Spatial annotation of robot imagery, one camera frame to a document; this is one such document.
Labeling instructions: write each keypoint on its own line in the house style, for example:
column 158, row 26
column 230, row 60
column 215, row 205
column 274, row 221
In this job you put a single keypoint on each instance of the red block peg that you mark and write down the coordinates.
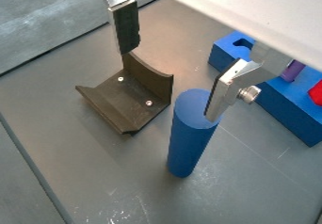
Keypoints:
column 315, row 93

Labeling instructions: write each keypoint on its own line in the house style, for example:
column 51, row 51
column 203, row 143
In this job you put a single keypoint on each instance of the purple block peg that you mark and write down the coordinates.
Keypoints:
column 293, row 70

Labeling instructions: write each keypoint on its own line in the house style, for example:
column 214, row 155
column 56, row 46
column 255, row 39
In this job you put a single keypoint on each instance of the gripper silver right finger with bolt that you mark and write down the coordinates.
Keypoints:
column 235, row 82

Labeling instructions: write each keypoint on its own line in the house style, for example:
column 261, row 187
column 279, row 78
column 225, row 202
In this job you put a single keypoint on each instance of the black curved cradle holder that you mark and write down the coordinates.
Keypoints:
column 132, row 96

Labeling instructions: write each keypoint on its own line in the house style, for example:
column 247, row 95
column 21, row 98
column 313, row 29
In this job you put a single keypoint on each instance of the dark blue round cylinder peg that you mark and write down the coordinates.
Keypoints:
column 191, row 131

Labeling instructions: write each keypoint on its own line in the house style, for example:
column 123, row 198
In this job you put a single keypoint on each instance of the blue shape sorter board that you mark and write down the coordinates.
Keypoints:
column 285, row 99

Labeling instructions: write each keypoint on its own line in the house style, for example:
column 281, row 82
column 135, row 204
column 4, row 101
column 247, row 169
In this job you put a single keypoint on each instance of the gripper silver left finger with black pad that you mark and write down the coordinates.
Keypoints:
column 123, row 14

